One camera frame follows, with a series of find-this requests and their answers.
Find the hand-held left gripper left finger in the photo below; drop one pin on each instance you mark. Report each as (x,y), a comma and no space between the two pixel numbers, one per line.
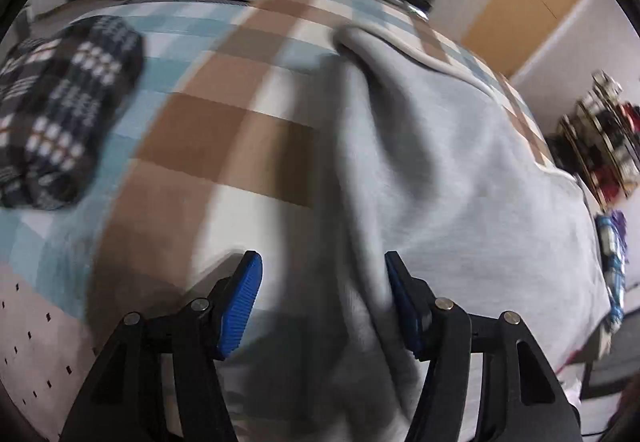
(240,307)

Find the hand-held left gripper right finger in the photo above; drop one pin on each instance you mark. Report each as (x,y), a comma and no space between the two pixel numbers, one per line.
(405,307)

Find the grey printed hoodie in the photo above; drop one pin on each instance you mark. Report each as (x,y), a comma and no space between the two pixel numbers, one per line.
(450,171)

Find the checked bed sheet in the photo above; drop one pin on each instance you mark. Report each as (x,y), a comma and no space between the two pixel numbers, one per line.
(225,111)

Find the blue plaid blanket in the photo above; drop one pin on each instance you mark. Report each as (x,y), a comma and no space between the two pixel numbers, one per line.
(612,267)

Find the purple cloth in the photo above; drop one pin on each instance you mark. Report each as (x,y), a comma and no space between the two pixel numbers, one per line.
(620,224)

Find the wooden shoe rack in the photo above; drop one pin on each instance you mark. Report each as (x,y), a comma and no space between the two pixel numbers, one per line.
(590,151)

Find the black plaid cloth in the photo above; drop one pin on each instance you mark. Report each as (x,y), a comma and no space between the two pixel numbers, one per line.
(65,111)

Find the white cabinet with boxes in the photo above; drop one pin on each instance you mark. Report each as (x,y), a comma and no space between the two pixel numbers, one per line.
(460,1)

